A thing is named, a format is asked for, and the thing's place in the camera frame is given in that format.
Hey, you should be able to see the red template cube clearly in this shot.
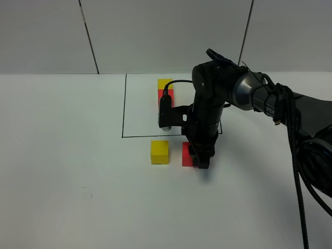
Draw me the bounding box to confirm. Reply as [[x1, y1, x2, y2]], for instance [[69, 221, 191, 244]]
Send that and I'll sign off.
[[158, 89, 174, 111]]

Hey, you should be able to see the yellow template cube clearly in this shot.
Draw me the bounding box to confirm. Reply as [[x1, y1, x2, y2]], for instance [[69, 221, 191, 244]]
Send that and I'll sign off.
[[157, 79, 173, 90]]

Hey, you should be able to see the thin black camera cable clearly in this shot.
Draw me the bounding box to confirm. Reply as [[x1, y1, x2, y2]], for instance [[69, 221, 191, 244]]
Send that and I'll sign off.
[[162, 79, 194, 97]]

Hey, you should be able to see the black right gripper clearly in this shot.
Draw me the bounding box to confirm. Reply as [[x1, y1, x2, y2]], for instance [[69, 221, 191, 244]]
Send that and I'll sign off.
[[181, 121, 219, 169]]

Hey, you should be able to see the black braided cable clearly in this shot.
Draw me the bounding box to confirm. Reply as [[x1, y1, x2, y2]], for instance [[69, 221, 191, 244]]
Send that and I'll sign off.
[[274, 82, 332, 249]]

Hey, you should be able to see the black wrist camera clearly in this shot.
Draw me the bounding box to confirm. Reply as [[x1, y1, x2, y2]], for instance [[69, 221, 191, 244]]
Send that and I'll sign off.
[[158, 95, 192, 129]]

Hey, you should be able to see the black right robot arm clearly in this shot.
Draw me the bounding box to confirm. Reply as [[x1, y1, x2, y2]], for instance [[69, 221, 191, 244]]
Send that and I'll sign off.
[[189, 49, 331, 196]]

